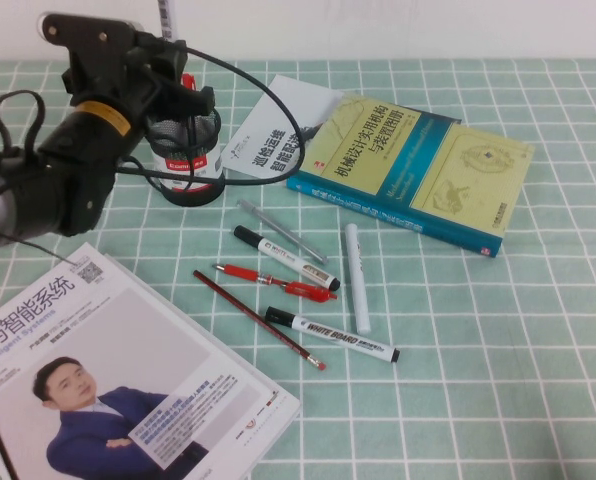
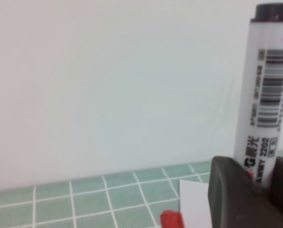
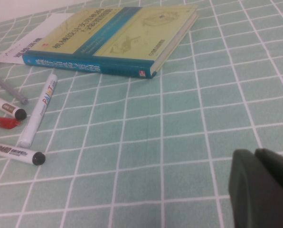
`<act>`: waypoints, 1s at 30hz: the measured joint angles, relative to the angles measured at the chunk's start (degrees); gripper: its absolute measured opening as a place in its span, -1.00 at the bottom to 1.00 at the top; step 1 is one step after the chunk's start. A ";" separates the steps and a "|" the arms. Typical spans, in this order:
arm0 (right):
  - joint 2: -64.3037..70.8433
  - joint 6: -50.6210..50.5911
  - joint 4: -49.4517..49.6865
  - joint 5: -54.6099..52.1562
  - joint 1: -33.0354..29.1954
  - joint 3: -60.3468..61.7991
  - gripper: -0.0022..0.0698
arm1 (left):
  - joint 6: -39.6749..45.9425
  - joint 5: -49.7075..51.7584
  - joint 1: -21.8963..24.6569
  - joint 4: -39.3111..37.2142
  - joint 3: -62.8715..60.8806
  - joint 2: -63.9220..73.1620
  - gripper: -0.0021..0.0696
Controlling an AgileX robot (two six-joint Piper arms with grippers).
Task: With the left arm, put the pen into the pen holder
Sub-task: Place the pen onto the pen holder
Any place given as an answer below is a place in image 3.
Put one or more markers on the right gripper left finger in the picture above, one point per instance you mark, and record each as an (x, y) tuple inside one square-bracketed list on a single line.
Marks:
[(255, 194)]

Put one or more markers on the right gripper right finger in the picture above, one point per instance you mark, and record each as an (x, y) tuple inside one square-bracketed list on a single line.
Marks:
[(276, 166)]

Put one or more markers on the red gel pen with clip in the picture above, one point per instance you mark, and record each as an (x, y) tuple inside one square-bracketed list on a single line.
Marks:
[(3, 121)]

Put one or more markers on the grey slim pen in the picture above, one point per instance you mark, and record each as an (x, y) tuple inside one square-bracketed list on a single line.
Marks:
[(11, 89)]

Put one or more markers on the yellow and teal hardcover book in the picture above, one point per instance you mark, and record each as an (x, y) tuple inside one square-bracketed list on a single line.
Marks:
[(108, 35)]

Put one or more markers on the white paint marker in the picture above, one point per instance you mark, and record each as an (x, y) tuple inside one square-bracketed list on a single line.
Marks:
[(37, 111)]

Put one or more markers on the whiteboard marker with bold print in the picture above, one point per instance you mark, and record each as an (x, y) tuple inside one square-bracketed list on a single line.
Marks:
[(13, 151)]

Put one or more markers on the whiteboard marker with brown label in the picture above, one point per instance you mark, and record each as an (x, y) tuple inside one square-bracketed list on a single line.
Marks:
[(6, 106)]

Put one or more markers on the white booklet with black print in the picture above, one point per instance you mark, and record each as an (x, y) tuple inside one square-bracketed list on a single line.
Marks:
[(37, 31)]

